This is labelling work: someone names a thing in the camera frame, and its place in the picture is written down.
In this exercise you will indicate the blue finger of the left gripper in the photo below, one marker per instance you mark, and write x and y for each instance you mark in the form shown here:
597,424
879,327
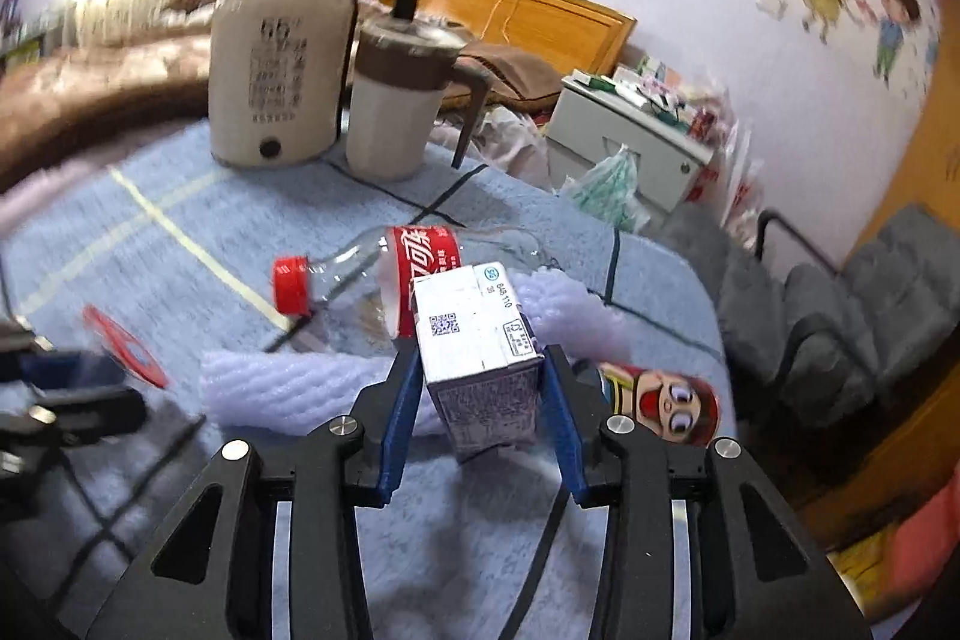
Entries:
70,371

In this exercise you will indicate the wooden wardrobe right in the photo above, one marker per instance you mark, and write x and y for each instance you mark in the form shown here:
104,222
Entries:
928,171

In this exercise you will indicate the red cartoon can rear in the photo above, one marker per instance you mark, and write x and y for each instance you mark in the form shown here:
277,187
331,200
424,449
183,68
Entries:
675,407

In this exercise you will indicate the clear cola bottle red cap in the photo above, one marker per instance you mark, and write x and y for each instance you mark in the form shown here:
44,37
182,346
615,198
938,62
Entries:
359,300

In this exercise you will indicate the grey padded armchair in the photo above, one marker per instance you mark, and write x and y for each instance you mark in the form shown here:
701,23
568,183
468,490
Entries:
828,357

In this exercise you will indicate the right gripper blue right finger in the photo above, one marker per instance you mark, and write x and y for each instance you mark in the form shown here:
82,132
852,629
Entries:
557,390

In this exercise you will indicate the white foam fruit net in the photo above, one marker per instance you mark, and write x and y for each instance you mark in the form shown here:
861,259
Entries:
564,312

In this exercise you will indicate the wooden headboard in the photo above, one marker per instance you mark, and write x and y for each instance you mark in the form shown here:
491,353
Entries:
568,34

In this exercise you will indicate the white purple small box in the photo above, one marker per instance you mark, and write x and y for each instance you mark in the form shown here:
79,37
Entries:
480,361

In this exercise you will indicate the white red plastic bags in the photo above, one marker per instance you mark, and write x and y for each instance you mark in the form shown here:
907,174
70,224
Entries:
729,186

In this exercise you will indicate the clutter on cabinet top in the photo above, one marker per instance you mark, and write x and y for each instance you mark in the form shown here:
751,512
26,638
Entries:
700,111

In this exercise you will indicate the green white plastic bag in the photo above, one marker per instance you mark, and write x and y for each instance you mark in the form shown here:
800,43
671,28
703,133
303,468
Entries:
609,192

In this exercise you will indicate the white bedside cabinet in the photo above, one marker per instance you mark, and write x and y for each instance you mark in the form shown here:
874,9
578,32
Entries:
587,126

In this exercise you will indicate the blue checked tablecloth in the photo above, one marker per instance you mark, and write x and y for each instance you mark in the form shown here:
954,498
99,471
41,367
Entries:
178,251

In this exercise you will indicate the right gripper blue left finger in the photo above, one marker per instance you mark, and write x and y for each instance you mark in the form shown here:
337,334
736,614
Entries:
402,390

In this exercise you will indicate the white brown mug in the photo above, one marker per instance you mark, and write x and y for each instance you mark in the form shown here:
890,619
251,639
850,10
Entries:
401,71

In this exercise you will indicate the white electric kettle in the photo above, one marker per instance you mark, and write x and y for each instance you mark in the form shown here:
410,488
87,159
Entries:
277,74

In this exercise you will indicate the pink plastic bucket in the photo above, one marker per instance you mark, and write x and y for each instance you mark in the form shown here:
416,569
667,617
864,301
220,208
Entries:
920,547

